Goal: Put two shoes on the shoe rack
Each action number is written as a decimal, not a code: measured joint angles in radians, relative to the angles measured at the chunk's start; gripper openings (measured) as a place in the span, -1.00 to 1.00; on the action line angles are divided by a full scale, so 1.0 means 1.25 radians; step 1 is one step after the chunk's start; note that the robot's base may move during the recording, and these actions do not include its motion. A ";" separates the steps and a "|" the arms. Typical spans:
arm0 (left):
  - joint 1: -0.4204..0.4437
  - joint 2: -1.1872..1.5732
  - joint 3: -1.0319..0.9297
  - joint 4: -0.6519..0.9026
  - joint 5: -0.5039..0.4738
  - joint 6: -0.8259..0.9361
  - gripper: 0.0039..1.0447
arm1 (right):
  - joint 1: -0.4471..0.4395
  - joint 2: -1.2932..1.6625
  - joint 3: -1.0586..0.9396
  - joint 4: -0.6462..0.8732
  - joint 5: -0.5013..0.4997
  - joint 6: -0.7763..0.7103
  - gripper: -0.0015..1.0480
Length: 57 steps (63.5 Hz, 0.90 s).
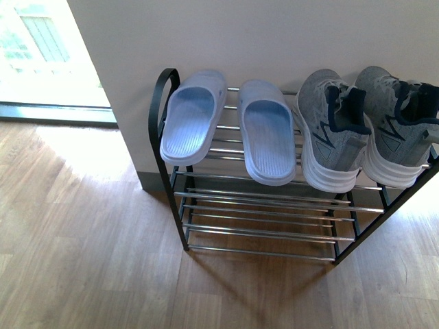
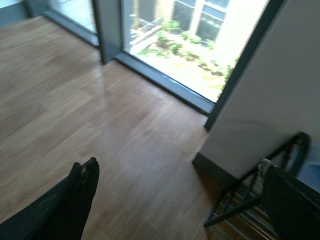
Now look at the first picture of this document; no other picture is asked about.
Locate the grey knit sneaker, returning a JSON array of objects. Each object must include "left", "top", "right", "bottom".
[
  {"left": 293, "top": 69, "right": 371, "bottom": 193},
  {"left": 355, "top": 66, "right": 438, "bottom": 188}
]

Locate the black metal shoe rack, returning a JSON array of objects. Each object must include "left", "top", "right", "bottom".
[{"left": 148, "top": 68, "right": 438, "bottom": 264}]

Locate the dark grey window frame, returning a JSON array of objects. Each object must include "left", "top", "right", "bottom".
[{"left": 1, "top": 102, "right": 118, "bottom": 129}]

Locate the light blue foam slipper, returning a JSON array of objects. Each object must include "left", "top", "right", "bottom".
[
  {"left": 237, "top": 80, "right": 296, "bottom": 186},
  {"left": 160, "top": 70, "right": 227, "bottom": 166}
]

